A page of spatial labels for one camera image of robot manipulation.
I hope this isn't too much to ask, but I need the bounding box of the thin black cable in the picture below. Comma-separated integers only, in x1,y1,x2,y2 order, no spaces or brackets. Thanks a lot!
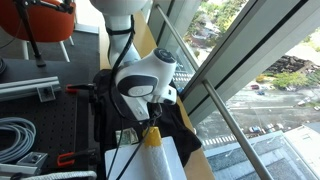
114,114,161,180
105,116,125,180

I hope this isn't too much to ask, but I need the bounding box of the orange chair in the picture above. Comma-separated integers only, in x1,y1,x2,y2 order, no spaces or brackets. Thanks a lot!
0,0,77,63

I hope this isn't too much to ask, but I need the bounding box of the metal window handrail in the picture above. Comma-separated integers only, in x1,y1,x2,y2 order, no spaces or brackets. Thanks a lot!
153,3,275,180

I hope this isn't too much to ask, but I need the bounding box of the dollar bill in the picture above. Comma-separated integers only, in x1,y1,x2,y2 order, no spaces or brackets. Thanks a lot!
114,128,139,147

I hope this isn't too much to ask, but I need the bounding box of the red-handled black clamp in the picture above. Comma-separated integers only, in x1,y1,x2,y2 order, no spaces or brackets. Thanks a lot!
64,82,99,95
55,148,99,168

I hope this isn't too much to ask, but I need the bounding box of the metal corner bracket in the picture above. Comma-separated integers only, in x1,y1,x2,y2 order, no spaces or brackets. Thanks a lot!
35,84,57,103
15,151,49,168

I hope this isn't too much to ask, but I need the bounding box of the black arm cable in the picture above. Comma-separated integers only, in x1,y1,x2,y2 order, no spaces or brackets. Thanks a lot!
105,14,164,123

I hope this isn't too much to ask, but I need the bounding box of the white braided rope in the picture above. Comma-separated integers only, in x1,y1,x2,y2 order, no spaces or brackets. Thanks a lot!
31,170,98,180

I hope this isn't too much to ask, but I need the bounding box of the black tripod stand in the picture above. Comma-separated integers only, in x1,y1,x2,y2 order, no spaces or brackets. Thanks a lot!
13,0,76,68

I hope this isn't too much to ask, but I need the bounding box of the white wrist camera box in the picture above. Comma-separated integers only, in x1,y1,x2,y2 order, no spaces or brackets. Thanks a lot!
155,87,178,106

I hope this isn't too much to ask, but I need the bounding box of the grey cable coil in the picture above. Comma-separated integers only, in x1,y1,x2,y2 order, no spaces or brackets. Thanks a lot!
0,116,38,164

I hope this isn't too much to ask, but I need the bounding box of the yellow object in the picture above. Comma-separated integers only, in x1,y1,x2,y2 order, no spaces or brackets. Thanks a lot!
142,125,175,180

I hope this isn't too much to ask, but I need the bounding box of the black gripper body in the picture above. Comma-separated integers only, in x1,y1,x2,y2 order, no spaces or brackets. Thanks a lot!
149,103,165,119

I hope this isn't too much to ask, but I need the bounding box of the aluminium extrusion rail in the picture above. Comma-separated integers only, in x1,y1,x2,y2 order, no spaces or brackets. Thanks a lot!
0,162,43,177
0,75,62,103

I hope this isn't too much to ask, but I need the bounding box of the black zip jumper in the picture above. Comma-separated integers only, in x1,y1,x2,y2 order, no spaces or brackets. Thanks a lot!
92,68,203,168

